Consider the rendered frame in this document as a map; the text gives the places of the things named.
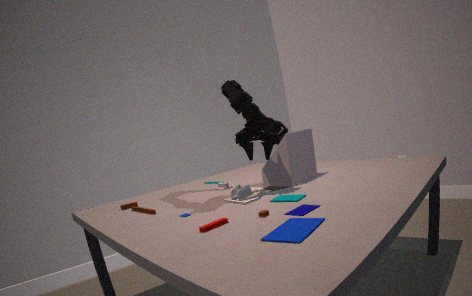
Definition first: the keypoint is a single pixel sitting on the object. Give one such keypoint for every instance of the red rectangular bar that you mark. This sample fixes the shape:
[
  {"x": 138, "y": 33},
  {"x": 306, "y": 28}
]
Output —
[{"x": 215, "y": 224}]

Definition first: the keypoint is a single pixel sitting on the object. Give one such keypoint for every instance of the blue flat plate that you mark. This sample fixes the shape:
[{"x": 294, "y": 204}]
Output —
[{"x": 294, "y": 230}]

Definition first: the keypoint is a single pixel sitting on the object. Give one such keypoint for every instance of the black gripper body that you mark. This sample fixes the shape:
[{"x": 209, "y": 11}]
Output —
[{"x": 266, "y": 137}]

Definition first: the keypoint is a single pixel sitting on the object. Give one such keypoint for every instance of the orange-brown thin bar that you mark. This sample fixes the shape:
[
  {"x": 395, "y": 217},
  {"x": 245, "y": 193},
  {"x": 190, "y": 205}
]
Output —
[{"x": 143, "y": 210}]

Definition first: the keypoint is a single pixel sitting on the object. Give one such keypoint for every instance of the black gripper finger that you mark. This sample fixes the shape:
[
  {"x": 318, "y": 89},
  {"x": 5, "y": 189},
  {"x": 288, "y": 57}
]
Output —
[
  {"x": 268, "y": 146},
  {"x": 248, "y": 147}
]

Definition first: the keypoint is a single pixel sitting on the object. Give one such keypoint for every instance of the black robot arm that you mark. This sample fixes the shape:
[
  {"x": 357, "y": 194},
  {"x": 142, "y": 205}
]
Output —
[{"x": 242, "y": 101}]

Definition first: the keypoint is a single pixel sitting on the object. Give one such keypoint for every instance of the small orange-brown block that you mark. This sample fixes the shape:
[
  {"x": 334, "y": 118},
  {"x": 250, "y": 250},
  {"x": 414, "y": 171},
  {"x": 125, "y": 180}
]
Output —
[{"x": 263, "y": 213}]

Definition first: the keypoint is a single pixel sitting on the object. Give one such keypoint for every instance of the orange rectangular bar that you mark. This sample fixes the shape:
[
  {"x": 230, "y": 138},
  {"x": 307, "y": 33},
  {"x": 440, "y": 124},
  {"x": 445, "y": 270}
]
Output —
[{"x": 127, "y": 206}]

